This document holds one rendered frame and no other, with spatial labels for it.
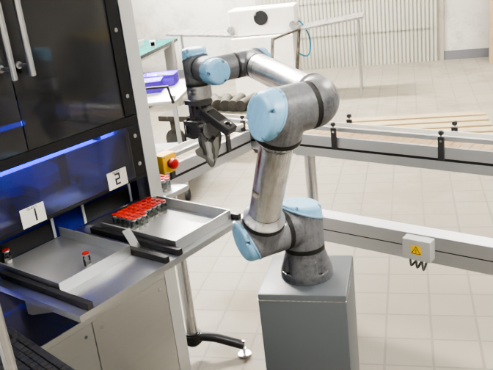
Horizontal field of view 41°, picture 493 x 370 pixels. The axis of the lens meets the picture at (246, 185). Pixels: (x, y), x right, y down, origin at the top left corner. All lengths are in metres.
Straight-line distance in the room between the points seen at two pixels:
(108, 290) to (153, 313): 0.71
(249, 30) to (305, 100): 6.15
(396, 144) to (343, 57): 6.87
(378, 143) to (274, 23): 5.05
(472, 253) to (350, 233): 0.53
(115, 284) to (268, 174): 0.54
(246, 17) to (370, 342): 5.20
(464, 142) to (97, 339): 1.52
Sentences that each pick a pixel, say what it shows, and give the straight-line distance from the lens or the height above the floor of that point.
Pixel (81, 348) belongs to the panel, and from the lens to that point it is 2.31.
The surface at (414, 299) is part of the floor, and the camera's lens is 3.36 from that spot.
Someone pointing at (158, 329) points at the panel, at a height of 0.39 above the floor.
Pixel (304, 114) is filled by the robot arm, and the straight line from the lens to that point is 1.50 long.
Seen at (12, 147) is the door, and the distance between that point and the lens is 2.02.
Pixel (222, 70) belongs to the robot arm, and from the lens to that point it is 1.82.
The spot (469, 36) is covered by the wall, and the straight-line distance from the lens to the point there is 9.45.
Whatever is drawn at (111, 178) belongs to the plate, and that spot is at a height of 1.03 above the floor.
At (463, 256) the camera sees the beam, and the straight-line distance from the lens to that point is 2.70.
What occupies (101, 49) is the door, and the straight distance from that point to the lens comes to 2.20.
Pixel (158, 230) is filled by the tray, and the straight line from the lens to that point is 2.13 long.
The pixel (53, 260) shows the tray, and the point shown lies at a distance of 2.07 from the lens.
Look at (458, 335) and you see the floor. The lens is 3.11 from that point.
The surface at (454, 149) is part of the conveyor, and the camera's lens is 2.52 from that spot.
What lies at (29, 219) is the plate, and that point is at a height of 1.01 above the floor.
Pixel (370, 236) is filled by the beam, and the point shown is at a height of 0.50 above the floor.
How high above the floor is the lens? 1.70
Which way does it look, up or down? 20 degrees down
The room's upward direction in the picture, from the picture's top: 7 degrees counter-clockwise
